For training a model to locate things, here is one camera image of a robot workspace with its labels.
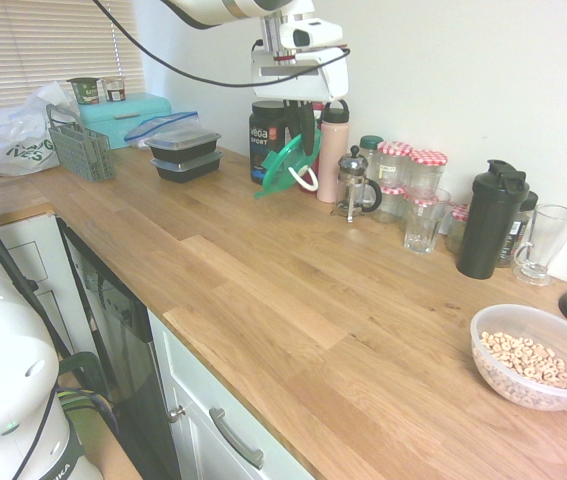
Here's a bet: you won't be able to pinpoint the window blinds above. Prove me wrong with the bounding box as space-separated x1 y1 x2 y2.
0 0 145 122

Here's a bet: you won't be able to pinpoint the brown yogurt cup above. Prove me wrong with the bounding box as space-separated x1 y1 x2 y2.
98 75 127 103

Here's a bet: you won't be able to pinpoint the small jar red checkered lid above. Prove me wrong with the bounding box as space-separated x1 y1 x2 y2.
445 202 471 254

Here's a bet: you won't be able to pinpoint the grey cutlery basket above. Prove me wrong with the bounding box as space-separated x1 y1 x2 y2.
45 103 117 183

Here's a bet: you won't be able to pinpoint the black meal container clear lid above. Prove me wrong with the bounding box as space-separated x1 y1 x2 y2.
149 149 226 184
143 125 223 164

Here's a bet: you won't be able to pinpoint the black camera stand leg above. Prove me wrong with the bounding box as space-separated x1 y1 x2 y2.
0 176 70 362

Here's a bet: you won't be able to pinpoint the pink bottle with black cap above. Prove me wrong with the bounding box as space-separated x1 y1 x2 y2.
316 98 352 204

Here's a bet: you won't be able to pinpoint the teal bread box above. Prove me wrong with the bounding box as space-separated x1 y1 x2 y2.
77 92 171 150

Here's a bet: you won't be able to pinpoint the black Vega protein tub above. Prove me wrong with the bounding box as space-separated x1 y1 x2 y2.
248 100 295 187

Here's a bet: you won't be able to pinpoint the glass jar red checkered lid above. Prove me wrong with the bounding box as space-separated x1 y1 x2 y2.
376 140 415 191
408 149 450 200
373 185 409 225
402 195 440 234

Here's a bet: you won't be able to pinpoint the black shaker bottle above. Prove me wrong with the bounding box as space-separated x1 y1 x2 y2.
455 159 531 280

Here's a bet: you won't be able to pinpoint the glass French press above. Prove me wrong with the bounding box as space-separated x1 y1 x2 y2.
331 144 384 224

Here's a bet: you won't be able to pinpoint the tall glass mug with handle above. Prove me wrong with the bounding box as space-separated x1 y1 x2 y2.
512 203 567 288

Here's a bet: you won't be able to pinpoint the glass jar with green lid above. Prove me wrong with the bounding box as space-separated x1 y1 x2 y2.
358 134 384 182

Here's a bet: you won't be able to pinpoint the silver drawer handle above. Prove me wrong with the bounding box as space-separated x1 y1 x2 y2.
208 406 266 470

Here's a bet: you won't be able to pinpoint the white base cabinet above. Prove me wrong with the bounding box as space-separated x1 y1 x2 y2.
146 308 325 480

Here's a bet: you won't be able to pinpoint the green metal clamp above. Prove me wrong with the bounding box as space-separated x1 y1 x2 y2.
57 351 113 402

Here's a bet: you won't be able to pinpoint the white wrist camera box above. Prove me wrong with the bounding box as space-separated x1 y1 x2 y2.
278 17 345 52

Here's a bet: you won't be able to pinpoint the black dishwasher front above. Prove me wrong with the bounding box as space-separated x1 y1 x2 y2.
56 216 183 480

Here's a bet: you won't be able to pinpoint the clear zip bag blue seal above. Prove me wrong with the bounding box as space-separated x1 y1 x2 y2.
123 110 199 149

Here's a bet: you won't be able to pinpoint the cereal rings heap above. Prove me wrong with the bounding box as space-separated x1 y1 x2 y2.
478 330 567 390

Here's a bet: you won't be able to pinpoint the white plastic shopping bag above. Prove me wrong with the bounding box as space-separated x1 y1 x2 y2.
0 80 82 178

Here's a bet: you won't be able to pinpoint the clear plastic food container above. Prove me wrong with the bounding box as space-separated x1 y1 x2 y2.
469 303 567 413

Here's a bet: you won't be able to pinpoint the green yogurt cup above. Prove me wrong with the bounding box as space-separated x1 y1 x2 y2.
66 76 102 106

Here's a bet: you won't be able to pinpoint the green round container lid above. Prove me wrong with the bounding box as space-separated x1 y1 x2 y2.
254 127 325 201

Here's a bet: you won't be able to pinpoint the clear glass tumbler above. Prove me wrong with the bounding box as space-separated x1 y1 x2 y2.
402 187 452 255

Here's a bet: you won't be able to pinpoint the dark spice bottle black cap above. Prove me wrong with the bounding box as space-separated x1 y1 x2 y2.
494 190 540 269

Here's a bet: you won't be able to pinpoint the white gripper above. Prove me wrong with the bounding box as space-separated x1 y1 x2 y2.
250 46 351 157

